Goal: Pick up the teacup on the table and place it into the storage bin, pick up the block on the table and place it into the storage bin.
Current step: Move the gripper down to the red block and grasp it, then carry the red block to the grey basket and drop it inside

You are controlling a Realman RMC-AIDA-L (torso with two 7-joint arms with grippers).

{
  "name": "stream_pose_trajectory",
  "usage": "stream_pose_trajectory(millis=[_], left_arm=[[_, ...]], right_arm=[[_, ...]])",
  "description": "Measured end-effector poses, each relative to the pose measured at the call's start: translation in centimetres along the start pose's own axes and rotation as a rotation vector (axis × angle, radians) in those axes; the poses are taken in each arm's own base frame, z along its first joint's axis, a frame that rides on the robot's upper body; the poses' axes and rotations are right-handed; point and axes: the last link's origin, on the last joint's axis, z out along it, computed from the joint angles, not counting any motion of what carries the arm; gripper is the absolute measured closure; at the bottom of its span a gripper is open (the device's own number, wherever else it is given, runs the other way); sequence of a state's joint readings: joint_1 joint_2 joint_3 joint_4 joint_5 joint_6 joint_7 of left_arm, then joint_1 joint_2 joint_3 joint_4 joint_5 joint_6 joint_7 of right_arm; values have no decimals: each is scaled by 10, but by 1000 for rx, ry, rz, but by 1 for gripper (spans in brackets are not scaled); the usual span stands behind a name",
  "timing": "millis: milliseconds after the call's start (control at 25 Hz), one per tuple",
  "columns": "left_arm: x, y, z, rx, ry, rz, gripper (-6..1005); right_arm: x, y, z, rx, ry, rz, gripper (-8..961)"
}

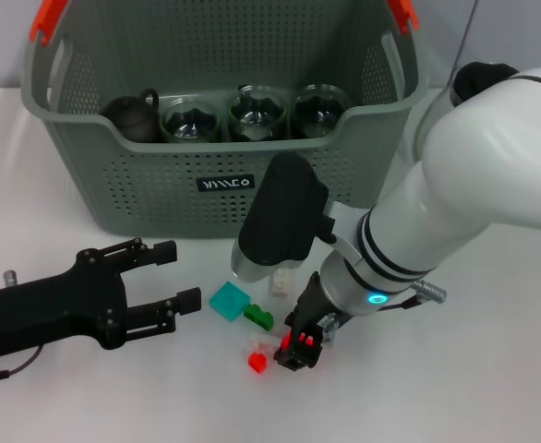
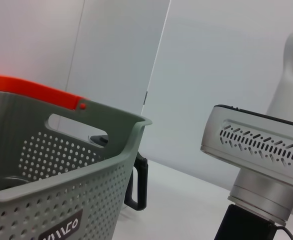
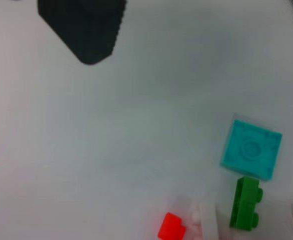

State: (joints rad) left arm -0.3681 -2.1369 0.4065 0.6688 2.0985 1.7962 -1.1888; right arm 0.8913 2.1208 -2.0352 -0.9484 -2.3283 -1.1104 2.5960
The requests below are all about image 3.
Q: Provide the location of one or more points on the white narrow toy brick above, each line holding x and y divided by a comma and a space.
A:
204, 222

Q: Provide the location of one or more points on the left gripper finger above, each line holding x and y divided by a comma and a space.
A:
86, 25

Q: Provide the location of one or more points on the cyan square toy brick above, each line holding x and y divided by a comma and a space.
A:
251, 150

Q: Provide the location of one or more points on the small red toy brick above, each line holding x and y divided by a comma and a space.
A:
171, 227

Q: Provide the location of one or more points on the green toy brick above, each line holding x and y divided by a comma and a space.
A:
245, 205

